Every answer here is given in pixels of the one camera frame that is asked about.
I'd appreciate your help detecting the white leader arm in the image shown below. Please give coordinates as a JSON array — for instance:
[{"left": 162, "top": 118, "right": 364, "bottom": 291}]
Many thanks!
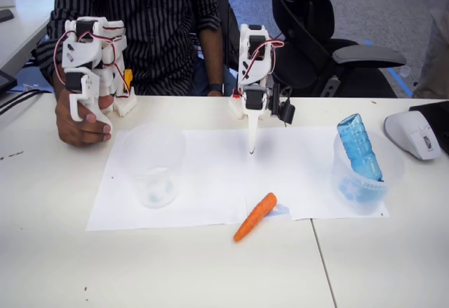
[{"left": 54, "top": 16, "right": 138, "bottom": 134}]

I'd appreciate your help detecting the right forearm in striped sleeve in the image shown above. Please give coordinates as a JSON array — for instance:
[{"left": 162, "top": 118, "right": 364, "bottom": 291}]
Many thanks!
[{"left": 34, "top": 36, "right": 68, "bottom": 93}]

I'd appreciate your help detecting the person's right hand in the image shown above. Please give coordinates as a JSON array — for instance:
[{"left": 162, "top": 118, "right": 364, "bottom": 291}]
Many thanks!
[{"left": 55, "top": 88, "right": 115, "bottom": 147}]

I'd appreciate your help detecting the clear plastic wrapper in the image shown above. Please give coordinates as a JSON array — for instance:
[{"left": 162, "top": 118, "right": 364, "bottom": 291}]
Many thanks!
[{"left": 22, "top": 82, "right": 53, "bottom": 93}]

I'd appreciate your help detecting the black monitor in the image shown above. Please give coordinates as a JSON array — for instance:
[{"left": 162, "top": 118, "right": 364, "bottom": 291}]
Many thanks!
[{"left": 0, "top": 69, "right": 18, "bottom": 95}]

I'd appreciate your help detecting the black webcam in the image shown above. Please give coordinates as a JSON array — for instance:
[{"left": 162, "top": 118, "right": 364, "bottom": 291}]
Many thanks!
[{"left": 272, "top": 83, "right": 296, "bottom": 126}]

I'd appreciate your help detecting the black office chair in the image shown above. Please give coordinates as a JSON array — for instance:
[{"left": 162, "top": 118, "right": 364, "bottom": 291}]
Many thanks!
[{"left": 270, "top": 0, "right": 407, "bottom": 98}]

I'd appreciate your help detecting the person in striped shirt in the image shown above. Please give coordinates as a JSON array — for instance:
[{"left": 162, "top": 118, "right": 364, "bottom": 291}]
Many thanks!
[{"left": 34, "top": 0, "right": 241, "bottom": 97}]

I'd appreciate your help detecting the blue floor tape strip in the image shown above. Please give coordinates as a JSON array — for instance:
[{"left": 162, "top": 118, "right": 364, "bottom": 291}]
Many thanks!
[{"left": 387, "top": 67, "right": 413, "bottom": 98}]

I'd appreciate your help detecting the person's bare left forearm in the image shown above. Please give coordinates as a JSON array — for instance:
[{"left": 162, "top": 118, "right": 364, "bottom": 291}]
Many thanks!
[{"left": 198, "top": 27, "right": 226, "bottom": 97}]

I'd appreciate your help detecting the blue plastic bottle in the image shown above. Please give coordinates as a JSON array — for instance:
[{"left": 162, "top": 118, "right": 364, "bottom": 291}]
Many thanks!
[{"left": 337, "top": 113, "right": 384, "bottom": 182}]

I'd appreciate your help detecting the white vertical computer mouse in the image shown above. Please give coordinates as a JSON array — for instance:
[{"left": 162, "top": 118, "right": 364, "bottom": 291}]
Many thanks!
[{"left": 382, "top": 110, "right": 442, "bottom": 161}]

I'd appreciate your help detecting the white paper sheet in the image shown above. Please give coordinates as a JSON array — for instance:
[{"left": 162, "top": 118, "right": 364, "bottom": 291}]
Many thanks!
[
  {"left": 241, "top": 125, "right": 390, "bottom": 222},
  {"left": 86, "top": 129, "right": 248, "bottom": 232}
]

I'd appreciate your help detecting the black laptop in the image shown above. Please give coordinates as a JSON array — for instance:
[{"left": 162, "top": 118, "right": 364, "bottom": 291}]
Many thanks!
[{"left": 408, "top": 100, "right": 449, "bottom": 156}]

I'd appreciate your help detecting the orange carrot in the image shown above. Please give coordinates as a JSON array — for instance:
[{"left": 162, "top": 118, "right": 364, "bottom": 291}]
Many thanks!
[{"left": 233, "top": 192, "right": 279, "bottom": 243}]

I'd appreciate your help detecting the black cable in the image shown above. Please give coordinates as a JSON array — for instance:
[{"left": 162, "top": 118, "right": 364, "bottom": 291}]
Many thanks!
[
  {"left": 0, "top": 88, "right": 53, "bottom": 109},
  {"left": 0, "top": 91, "right": 53, "bottom": 116}
]

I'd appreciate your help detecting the clear plastic container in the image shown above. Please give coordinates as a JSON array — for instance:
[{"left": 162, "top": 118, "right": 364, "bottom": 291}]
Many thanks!
[
  {"left": 331, "top": 130, "right": 405, "bottom": 216},
  {"left": 117, "top": 121, "right": 187, "bottom": 210}
]

